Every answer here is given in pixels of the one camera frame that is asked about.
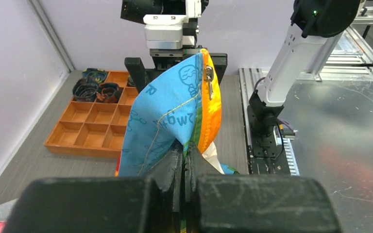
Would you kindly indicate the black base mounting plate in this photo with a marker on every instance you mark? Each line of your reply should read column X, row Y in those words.
column 266, row 154

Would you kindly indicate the orange compartment tray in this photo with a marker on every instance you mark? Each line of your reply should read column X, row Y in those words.
column 93, row 128

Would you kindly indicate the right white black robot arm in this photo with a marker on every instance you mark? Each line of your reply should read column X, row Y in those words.
column 312, row 23

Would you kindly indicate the dark rolled tie back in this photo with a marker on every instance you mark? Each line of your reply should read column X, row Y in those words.
column 84, row 92

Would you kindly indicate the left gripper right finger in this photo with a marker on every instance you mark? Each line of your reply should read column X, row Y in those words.
column 221, row 203

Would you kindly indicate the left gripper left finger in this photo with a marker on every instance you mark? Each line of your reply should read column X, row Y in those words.
column 148, row 203

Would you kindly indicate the blue green rolled tie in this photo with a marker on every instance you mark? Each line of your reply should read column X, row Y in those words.
column 96, row 74

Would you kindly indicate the silver slotted aluminium rail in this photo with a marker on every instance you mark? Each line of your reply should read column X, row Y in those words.
column 290, row 156

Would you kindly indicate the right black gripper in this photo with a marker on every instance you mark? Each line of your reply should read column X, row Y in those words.
column 171, row 27

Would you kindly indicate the rainbow striped zip jacket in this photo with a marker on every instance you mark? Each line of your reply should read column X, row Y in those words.
column 182, row 104

